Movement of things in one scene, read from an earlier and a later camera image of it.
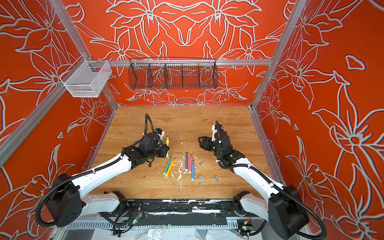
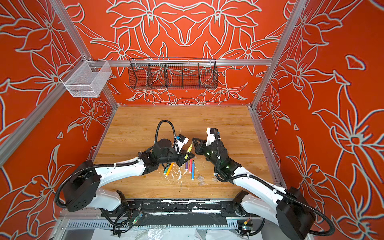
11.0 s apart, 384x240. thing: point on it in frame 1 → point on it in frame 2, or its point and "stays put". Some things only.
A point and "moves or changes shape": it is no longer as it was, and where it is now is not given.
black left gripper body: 160,151 → 172,157
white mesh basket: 86,78 stays put
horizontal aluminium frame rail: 223,62 stays put
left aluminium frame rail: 13,139 stays put
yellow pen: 167,143 moves or changes shape
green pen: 167,165 stays put
